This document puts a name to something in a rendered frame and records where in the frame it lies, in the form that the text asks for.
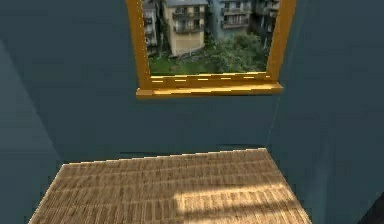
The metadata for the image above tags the yellow framed window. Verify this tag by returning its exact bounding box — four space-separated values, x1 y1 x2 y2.
125 0 298 100

